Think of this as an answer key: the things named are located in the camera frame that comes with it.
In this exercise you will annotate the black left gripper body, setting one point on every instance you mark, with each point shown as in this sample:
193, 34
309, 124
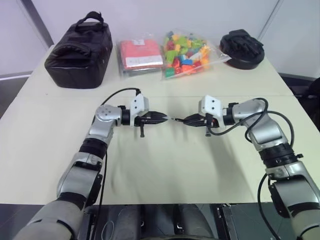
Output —
143, 121

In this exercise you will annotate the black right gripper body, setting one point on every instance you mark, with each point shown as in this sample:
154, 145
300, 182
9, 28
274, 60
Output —
210, 122

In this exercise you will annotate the black marker pen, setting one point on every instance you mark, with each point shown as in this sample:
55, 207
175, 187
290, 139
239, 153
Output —
178, 120

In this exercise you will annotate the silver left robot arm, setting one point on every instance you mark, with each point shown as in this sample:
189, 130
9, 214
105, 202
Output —
100, 130

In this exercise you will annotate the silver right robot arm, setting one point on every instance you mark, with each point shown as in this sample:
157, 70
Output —
265, 130

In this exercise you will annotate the clear bag of coloured blocks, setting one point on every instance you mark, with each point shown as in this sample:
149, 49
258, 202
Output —
187, 56

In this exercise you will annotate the red packet in clear bag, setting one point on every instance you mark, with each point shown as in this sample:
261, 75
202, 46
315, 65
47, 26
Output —
140, 53

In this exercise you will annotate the black robot hand on round base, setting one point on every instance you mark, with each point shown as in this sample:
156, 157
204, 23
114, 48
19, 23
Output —
241, 50

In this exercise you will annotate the black box with metal edge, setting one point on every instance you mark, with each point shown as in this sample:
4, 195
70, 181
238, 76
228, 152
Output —
240, 221

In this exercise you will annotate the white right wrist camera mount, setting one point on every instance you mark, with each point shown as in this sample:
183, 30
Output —
210, 106

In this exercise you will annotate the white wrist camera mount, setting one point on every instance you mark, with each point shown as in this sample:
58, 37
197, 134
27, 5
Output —
210, 106
140, 105

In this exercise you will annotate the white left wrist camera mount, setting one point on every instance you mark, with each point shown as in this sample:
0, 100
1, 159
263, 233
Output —
140, 105

